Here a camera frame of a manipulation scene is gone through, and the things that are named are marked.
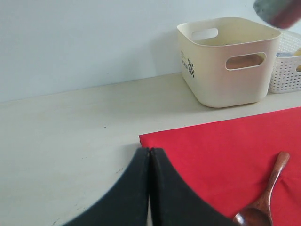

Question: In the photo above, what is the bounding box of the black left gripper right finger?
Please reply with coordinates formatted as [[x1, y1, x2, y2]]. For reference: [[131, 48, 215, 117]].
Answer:
[[149, 148, 236, 226]]

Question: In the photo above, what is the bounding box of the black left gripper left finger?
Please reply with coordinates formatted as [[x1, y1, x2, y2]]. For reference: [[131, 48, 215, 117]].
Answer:
[[65, 148, 150, 226]]

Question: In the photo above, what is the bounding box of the dark brown spoon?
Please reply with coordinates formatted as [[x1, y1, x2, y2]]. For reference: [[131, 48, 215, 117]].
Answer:
[[233, 152, 290, 226]]

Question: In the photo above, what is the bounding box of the blue white milk carton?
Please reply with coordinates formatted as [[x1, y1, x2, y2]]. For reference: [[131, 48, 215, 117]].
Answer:
[[276, 52, 293, 57]]

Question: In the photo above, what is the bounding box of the yellow lemon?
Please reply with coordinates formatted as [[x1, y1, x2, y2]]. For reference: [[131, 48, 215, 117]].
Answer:
[[293, 48, 301, 72]]

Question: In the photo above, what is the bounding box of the red tablecloth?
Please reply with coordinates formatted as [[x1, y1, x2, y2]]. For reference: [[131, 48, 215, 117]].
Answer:
[[139, 107, 301, 226]]

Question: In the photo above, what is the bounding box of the cream plastic bin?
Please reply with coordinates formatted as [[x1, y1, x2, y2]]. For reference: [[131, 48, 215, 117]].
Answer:
[[177, 17, 281, 108]]

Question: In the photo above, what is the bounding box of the white perforated basket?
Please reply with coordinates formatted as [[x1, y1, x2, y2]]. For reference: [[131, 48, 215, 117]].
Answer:
[[269, 31, 301, 94]]

